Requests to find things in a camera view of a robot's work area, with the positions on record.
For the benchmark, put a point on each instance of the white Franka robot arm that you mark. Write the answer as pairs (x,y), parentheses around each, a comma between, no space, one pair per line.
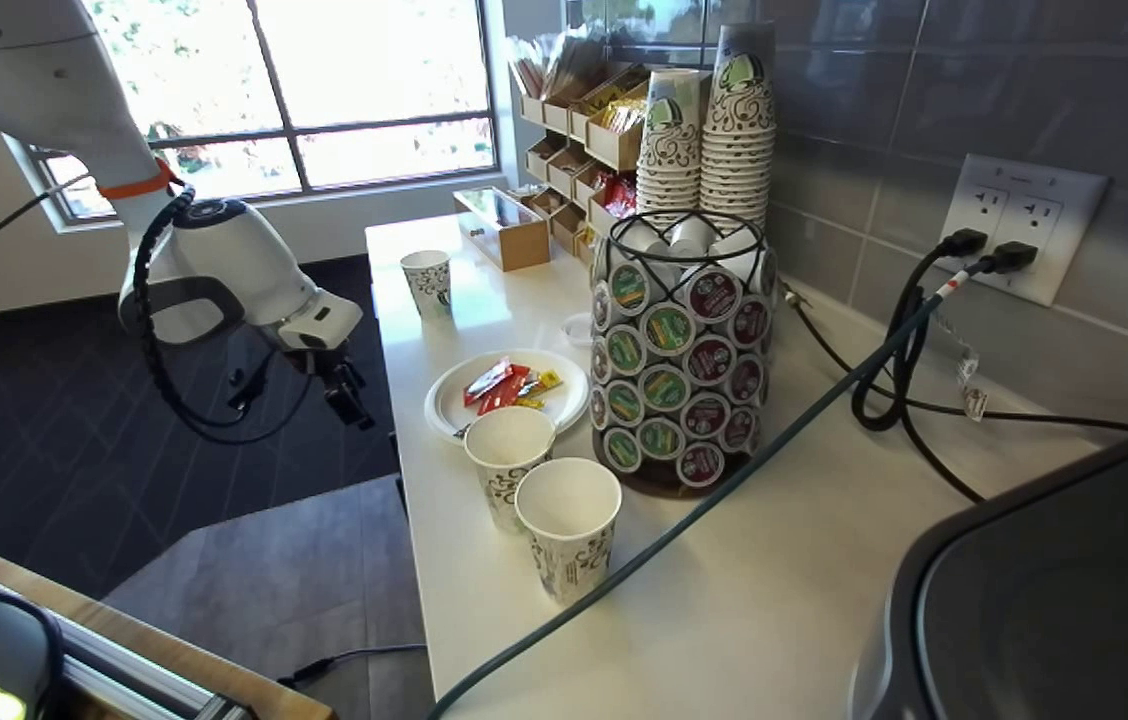
(46,80)

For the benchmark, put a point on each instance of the black coffee machine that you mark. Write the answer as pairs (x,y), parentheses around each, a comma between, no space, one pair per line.
(1068,600)

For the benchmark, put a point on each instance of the short paper cup stack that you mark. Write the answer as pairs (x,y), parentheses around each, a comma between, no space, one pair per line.
(668,153)

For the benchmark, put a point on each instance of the wooden snack rack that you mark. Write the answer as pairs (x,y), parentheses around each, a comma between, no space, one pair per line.
(590,122)

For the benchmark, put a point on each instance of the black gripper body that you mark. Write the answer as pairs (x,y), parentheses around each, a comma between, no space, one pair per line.
(330,370)

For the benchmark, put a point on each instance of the white wall power outlet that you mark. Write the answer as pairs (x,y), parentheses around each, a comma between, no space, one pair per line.
(1028,202)

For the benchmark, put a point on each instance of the wooden tea box tray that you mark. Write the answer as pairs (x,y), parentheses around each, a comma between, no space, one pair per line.
(519,235)

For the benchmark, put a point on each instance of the white paper plate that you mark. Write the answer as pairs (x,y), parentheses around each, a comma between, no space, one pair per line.
(447,400)

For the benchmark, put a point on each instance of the aluminium rail frame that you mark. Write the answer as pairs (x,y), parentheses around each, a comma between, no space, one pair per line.
(125,665)

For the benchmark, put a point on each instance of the grey floor mat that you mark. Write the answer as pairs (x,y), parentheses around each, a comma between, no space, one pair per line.
(256,575)

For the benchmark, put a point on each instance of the tall paper cup stack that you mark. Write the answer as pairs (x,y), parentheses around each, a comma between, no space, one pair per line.
(736,140)

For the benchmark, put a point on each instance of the small patterned paper cup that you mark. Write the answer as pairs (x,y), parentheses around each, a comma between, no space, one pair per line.
(431,281)

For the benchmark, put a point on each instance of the red snack packet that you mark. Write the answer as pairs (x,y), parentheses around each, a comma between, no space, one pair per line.
(492,384)

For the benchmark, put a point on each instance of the yellow candy packet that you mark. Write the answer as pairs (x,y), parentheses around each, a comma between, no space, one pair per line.
(541,388)

